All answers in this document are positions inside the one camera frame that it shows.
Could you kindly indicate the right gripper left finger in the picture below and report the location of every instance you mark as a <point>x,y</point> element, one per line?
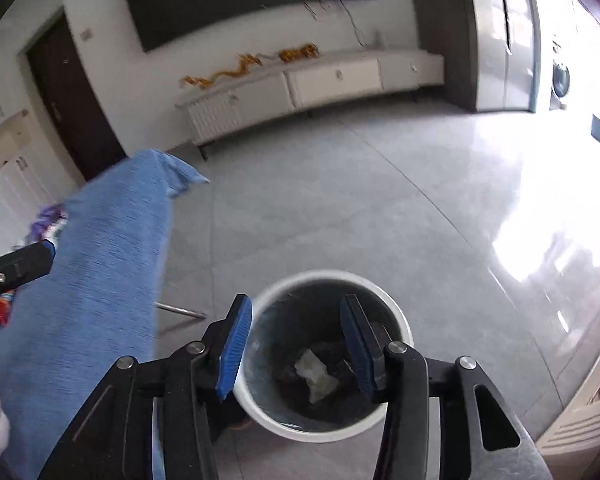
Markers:
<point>230,345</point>

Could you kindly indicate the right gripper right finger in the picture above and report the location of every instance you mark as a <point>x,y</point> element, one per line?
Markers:
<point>365,350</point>

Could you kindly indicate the purple plastic bag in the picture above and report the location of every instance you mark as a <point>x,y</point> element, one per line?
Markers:
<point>48,224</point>

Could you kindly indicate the white round trash bin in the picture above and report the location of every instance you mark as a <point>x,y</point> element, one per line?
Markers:
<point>296,378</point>

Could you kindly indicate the blue fuzzy table cloth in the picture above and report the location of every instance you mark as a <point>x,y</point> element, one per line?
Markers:
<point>96,304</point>

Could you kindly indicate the dark brown entrance door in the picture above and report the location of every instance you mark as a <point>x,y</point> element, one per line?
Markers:
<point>71,102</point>

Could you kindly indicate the white TV stand cabinet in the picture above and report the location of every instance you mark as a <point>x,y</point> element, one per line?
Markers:
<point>278,90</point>

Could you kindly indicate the golden dragon figurine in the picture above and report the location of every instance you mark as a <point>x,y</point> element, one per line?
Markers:
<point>245,61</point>

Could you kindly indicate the golden tiger figurine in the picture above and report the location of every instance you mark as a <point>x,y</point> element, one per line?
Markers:
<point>303,52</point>

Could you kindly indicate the washing machine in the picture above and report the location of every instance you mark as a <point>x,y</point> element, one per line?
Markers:
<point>561,75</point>

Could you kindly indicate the grey tall cabinet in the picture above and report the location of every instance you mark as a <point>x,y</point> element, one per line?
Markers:
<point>491,51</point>

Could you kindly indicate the white shoe cabinet wall unit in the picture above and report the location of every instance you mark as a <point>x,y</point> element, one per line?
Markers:
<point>35,172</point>

